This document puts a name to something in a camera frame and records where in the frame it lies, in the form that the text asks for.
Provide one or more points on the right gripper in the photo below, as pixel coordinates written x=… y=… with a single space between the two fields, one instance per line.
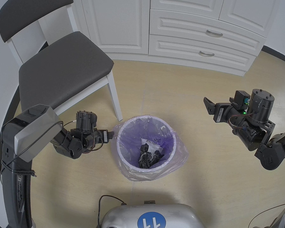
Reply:
x=222 y=113

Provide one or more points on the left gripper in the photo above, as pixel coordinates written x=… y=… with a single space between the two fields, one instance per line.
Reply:
x=100 y=136

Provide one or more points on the purple plastic bag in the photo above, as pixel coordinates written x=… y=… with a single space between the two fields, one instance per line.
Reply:
x=133 y=136

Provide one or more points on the black plastic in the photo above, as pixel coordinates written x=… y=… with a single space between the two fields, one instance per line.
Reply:
x=147 y=159

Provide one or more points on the white printed wrapper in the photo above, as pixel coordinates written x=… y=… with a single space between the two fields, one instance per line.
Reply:
x=154 y=146

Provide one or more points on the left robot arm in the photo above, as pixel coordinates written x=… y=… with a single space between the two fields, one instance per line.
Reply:
x=30 y=132

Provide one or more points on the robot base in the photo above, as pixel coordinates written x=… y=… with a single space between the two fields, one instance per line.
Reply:
x=123 y=217

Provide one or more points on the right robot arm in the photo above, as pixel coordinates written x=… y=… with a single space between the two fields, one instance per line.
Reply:
x=261 y=108

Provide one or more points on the white chair grey cushions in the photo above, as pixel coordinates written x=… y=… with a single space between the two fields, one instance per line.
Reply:
x=61 y=68

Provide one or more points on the white wardrobe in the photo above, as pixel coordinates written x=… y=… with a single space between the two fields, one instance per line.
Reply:
x=180 y=20

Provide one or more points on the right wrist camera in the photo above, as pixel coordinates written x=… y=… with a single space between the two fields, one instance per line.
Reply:
x=241 y=98

